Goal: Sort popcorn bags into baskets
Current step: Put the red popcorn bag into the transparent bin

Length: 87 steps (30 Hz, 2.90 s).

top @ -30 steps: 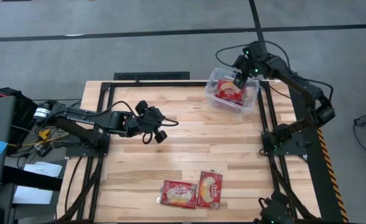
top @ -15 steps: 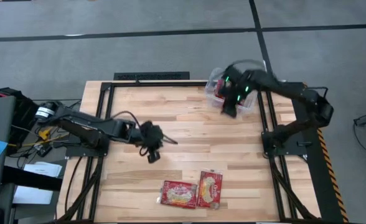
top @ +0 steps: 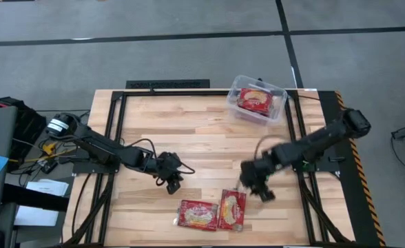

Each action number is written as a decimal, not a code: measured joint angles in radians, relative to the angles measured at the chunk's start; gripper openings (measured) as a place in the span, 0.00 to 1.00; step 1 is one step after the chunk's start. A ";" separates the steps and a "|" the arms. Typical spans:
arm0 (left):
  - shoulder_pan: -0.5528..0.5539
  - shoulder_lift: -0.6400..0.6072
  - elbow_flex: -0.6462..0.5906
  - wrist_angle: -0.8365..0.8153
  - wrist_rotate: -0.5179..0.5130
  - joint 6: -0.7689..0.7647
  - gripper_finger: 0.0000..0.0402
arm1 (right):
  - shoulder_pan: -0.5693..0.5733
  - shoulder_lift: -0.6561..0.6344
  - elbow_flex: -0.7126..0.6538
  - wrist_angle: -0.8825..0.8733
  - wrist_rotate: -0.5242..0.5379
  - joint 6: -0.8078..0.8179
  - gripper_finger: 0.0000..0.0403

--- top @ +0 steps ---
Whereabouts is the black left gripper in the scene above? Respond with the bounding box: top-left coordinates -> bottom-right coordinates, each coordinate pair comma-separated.
153,151 -> 185,196

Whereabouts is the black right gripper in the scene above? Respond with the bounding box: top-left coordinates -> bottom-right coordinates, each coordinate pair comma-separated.
239,154 -> 280,203

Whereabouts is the red popcorn bag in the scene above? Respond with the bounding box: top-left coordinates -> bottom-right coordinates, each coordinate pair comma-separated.
216,188 -> 248,233
176,199 -> 220,232
236,87 -> 274,116

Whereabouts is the clear plastic container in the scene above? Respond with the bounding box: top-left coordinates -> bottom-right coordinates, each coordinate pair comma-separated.
225,74 -> 289,127

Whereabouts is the black mat with hazard stripe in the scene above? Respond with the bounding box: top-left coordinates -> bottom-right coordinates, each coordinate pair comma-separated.
318,90 -> 388,247

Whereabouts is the white paper sheet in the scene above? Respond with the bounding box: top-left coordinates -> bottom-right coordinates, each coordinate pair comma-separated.
25,178 -> 70,198
13,205 -> 60,227

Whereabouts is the black fabric bag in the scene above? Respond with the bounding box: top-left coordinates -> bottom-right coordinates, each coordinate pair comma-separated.
0,96 -> 48,167

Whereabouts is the black aluminium table frame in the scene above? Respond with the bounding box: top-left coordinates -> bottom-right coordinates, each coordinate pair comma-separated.
63,89 -> 355,247

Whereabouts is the yellow cable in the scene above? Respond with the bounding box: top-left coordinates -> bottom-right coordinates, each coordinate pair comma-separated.
8,142 -> 78,164

